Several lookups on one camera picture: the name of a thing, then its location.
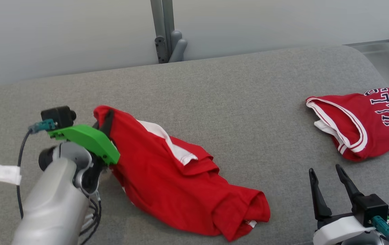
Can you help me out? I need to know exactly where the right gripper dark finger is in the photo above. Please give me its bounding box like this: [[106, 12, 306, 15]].
[[336, 164, 365, 205], [309, 168, 332, 221]]

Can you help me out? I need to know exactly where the grey partition base rail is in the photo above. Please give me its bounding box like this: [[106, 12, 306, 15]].
[[344, 39, 389, 47]]

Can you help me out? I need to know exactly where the plain red white shirt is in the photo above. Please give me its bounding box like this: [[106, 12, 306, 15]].
[[93, 105, 271, 242]]

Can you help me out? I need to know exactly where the teal camera connector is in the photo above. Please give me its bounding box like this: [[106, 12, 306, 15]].
[[28, 119, 56, 134], [372, 215, 389, 245]]

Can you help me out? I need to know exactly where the teal left camera connector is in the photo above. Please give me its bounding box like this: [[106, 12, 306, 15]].
[[28, 119, 56, 134]]

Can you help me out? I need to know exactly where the red Bulls jersey white trim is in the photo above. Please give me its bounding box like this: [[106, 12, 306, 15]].
[[305, 87, 389, 162]]

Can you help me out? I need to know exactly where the dark grey post bracket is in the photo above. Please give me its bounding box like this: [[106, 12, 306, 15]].
[[155, 36, 168, 64]]

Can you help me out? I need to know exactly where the teal right camera connector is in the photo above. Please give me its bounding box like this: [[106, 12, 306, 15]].
[[372, 215, 389, 245]]

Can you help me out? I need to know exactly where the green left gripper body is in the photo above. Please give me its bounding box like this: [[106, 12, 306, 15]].
[[48, 124, 120, 194]]

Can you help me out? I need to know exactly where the grey rounded post foot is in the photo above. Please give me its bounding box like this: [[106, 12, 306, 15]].
[[169, 30, 188, 63]]

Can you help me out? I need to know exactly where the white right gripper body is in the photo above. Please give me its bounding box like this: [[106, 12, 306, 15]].
[[313, 214, 376, 245]]

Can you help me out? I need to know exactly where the grey metal partition post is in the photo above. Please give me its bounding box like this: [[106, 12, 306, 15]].
[[150, 0, 175, 64]]

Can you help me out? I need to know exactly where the thin black left camera cable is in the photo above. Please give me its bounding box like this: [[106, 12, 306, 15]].
[[16, 129, 33, 219]]

